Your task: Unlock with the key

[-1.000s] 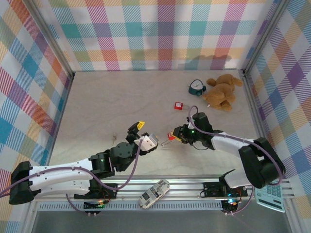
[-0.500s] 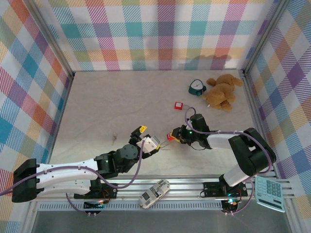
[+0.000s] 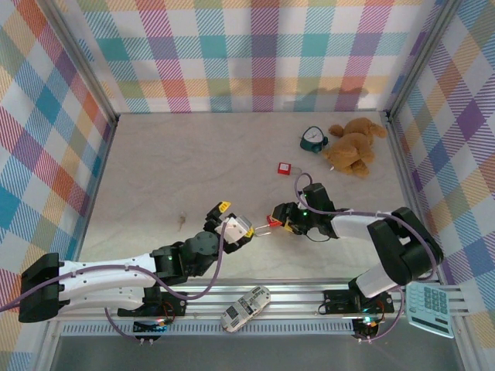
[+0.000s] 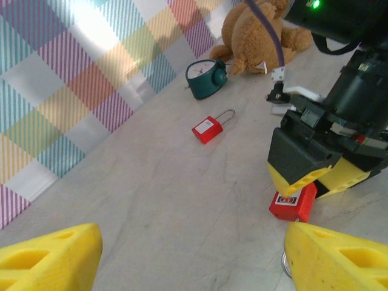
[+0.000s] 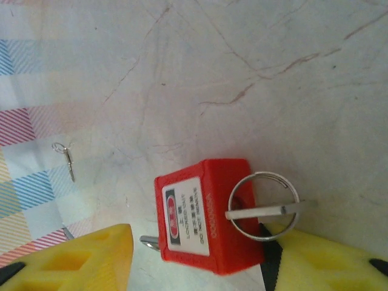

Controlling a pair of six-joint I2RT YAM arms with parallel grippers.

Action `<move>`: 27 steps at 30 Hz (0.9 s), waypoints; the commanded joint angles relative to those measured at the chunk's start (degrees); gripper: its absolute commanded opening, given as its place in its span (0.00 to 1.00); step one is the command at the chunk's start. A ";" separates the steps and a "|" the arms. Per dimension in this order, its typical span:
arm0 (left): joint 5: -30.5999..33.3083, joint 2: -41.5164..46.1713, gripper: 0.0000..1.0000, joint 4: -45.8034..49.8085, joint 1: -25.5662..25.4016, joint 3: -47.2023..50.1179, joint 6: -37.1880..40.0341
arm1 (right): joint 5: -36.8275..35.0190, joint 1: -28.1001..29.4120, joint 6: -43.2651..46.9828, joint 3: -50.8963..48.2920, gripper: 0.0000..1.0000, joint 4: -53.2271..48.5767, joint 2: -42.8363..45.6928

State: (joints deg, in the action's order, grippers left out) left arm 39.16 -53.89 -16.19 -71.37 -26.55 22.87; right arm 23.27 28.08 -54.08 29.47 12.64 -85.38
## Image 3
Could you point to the red padlock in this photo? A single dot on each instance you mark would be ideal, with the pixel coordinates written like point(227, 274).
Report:
point(273, 222)
point(283, 168)

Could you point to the black-headed key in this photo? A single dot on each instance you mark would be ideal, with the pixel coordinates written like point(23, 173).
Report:
point(182, 221)

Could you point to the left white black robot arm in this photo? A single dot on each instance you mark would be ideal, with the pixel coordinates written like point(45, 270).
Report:
point(104, 274)

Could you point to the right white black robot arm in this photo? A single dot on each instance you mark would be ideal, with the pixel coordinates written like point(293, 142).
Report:
point(406, 247)

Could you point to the white oval printed device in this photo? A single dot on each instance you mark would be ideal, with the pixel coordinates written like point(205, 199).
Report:
point(245, 309)

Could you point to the teal alarm clock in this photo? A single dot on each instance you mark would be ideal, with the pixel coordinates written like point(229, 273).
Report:
point(311, 137)

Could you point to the brown plush toy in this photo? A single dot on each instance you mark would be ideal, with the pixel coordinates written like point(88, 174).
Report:
point(352, 148)

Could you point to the light blue calculator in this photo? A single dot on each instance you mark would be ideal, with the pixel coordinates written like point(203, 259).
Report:
point(429, 309)

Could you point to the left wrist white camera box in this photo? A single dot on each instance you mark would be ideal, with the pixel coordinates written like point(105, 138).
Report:
point(236, 230)

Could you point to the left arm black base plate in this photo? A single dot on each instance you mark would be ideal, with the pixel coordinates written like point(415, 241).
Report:
point(174, 303)

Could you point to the aluminium rail frame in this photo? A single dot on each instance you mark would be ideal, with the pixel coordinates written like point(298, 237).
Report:
point(294, 299)

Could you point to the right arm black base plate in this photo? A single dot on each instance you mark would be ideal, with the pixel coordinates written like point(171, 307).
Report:
point(336, 301)

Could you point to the aluminium side rail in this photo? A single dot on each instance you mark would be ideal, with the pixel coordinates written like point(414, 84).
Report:
point(404, 166)
point(97, 193)

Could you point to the aluminium corner post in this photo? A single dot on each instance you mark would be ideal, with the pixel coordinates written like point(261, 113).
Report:
point(83, 65)
point(419, 58)

